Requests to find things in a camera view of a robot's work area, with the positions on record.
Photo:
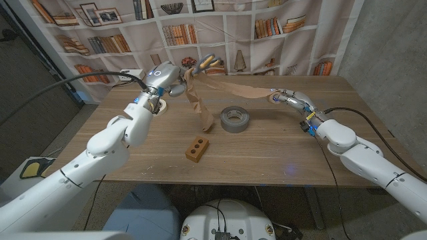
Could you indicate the dark metal table leg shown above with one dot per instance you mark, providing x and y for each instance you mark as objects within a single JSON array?
[{"x": 312, "y": 206}]

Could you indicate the blue grey box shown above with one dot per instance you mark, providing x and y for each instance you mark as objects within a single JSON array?
[{"x": 143, "y": 213}]

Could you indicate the printed bookshelf backdrop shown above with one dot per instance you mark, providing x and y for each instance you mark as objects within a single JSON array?
[{"x": 233, "y": 40}]

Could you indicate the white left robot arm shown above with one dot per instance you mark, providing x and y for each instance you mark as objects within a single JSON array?
[{"x": 83, "y": 163}]

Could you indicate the grey duct tape roll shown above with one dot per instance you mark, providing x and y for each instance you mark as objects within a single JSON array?
[{"x": 234, "y": 119}]

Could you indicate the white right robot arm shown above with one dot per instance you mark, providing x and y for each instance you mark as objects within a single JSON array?
[{"x": 377, "y": 160}]

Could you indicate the black floor device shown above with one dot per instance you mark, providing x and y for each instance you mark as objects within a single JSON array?
[{"x": 290, "y": 233}]

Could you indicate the beige adhesive wrap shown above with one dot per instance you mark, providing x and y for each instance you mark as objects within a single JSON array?
[{"x": 200, "y": 100}]

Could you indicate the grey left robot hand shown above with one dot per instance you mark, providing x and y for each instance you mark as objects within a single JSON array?
[{"x": 161, "y": 78}]

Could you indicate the white power box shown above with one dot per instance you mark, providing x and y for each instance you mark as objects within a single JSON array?
[{"x": 128, "y": 73}]

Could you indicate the yellow black floor item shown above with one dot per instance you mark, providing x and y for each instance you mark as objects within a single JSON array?
[{"x": 31, "y": 169}]

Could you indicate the wooden block with holes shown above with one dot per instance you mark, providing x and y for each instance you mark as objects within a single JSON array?
[{"x": 195, "y": 151}]

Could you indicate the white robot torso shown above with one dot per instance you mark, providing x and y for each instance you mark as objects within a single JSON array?
[{"x": 233, "y": 216}]

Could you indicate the white masking tape roll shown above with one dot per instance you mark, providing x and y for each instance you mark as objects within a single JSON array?
[{"x": 163, "y": 107}]

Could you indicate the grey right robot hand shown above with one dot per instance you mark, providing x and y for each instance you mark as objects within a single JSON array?
[{"x": 297, "y": 100}]

